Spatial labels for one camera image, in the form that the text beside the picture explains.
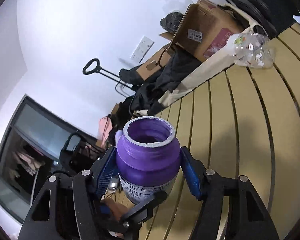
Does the purple cup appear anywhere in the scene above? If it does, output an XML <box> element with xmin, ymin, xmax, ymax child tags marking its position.
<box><xmin>116</xmin><ymin>116</ymin><xmax>180</xmax><ymax>204</ymax></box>

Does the person's left hand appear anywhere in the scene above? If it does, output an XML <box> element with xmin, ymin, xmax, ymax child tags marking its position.
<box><xmin>101</xmin><ymin>198</ymin><xmax>131</xmax><ymax>221</ymax></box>

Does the black stroller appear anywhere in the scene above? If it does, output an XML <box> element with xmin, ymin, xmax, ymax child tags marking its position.
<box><xmin>32</xmin><ymin>132</ymin><xmax>108</xmax><ymax>181</ymax></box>

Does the pink bag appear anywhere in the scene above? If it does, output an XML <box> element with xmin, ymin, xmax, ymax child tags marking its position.
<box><xmin>97</xmin><ymin>116</ymin><xmax>113</xmax><ymax>148</ymax></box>

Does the black framed glass door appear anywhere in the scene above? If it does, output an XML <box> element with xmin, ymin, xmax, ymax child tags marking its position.
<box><xmin>0</xmin><ymin>95</ymin><xmax>97</xmax><ymax>223</ymax></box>

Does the olive slatted folding table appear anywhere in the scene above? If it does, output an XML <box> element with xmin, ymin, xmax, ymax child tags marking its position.
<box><xmin>107</xmin><ymin>22</ymin><xmax>300</xmax><ymax>240</ymax></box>

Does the black clothes pile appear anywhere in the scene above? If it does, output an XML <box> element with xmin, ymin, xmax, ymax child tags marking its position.
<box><xmin>107</xmin><ymin>47</ymin><xmax>201</xmax><ymax>146</ymax></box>

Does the beige rolled bag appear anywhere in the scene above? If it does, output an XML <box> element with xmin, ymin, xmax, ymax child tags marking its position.
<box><xmin>157</xmin><ymin>2</ymin><xmax>263</xmax><ymax>111</ymax></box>

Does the left cardboard box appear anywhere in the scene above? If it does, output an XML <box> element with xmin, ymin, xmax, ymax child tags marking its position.
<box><xmin>137</xmin><ymin>45</ymin><xmax>175</xmax><ymax>80</ymax></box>

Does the clear plastic bottle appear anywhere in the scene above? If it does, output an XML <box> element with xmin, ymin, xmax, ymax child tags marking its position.
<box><xmin>226</xmin><ymin>31</ymin><xmax>276</xmax><ymax>69</ymax></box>

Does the open cardboard box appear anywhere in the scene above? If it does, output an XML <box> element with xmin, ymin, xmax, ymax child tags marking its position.
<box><xmin>160</xmin><ymin>0</ymin><xmax>243</xmax><ymax>62</ymax></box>

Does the dark furry hat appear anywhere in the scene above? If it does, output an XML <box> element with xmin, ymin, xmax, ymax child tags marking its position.
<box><xmin>160</xmin><ymin>11</ymin><xmax>184</xmax><ymax>34</ymax></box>

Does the black trolley handle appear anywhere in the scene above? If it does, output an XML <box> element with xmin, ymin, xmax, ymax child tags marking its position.
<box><xmin>82</xmin><ymin>58</ymin><xmax>135</xmax><ymax>98</ymax></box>

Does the wall socket strip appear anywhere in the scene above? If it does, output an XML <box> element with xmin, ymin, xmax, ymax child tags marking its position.
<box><xmin>130</xmin><ymin>36</ymin><xmax>154</xmax><ymax>63</ymax></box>

